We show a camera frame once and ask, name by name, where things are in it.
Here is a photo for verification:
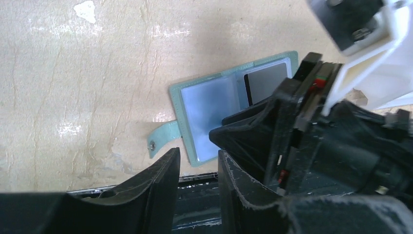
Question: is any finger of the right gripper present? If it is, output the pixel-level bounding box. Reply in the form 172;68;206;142
222;98;281;129
209;122;275;184

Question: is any grey card black stripe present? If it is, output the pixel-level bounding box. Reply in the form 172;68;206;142
244;62;289;106

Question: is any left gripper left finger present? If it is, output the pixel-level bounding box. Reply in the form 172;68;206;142
0;148;180;234

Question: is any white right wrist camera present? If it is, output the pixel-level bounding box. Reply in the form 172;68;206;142
308;0;413;115

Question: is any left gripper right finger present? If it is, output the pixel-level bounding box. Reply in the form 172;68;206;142
218;150;413;234

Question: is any teal card holder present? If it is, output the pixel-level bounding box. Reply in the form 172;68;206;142
147;51;299;167

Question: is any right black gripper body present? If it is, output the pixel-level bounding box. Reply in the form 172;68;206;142
264;52;413;197

